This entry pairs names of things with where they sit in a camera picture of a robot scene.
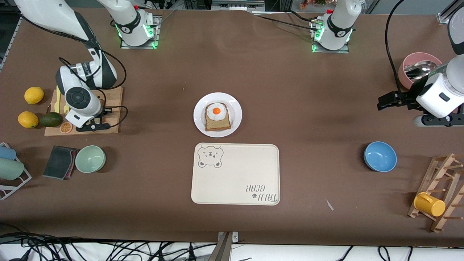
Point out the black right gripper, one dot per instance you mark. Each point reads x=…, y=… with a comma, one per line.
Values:
x=103, y=113

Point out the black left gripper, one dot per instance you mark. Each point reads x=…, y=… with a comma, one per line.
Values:
x=409, y=97

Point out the brown toast slice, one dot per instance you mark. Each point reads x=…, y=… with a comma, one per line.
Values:
x=217, y=125

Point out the white round plate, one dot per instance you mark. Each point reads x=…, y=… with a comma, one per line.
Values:
x=235, y=108

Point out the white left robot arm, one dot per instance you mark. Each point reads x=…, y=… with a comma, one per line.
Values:
x=339, y=21

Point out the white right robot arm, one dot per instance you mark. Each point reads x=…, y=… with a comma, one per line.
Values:
x=54, y=14

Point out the wooden cutting board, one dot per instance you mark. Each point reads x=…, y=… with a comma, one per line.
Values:
x=116, y=98

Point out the pink bowl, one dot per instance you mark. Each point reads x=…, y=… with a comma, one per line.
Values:
x=403, y=76

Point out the metal scoop spoon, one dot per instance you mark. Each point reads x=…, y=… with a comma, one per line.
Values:
x=420, y=69

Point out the orange slice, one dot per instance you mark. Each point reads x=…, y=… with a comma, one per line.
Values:
x=66, y=127

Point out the yellow plastic knife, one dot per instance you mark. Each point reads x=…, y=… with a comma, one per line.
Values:
x=57, y=105

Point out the pale green bowl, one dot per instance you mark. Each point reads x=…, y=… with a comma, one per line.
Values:
x=90, y=159

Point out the dark green avocado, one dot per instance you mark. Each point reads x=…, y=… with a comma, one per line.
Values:
x=50, y=119

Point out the blue bowl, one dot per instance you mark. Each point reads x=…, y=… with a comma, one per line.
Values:
x=380, y=156

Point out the dark grey cloth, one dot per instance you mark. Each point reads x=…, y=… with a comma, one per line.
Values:
x=58, y=163

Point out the yellow lemon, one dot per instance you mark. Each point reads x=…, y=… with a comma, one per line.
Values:
x=28, y=119
x=34, y=95

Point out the wooden cup rack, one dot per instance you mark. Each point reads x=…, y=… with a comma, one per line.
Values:
x=429, y=184

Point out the fried egg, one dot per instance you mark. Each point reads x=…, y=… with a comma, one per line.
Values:
x=212, y=114

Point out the light blue cup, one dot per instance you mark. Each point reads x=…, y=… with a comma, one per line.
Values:
x=7, y=153

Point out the yellow mug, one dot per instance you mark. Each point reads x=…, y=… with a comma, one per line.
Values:
x=431, y=205

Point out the pale green cup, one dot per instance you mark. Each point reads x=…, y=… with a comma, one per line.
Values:
x=11, y=169

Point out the grey tape scrap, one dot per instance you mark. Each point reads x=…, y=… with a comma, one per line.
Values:
x=329, y=204

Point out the cream tray with bear print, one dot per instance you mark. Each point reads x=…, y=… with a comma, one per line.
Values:
x=235, y=181

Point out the silver metal bar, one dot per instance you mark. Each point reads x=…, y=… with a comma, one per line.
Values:
x=237, y=5

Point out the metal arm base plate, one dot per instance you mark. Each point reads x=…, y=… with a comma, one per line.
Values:
x=328, y=52
x=158, y=32

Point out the grey metal camera post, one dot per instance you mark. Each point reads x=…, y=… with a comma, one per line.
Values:
x=223, y=250

